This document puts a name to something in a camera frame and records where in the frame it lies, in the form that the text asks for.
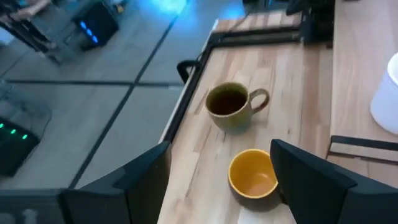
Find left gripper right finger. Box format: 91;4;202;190
269;138;398;224

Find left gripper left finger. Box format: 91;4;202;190
58;141;172;224

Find black mug yellow inside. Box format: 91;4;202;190
227;148;289;213

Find olive green glazed mug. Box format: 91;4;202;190
205;81;271;136

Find white ceramic mug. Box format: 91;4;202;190
369;52;398;136

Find black shelf leg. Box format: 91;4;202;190
325;134;398;166

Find wooden shelf board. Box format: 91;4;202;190
326;0;398;141

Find black box green lights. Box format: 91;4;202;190
0;114;53;177

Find black box blue lights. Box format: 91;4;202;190
72;1;120;51

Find dark metal workbench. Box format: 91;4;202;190
0;0;78;65

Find black cable loop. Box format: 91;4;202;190
176;59;202;85

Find black aluminium table frame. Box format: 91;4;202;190
160;25;304;144

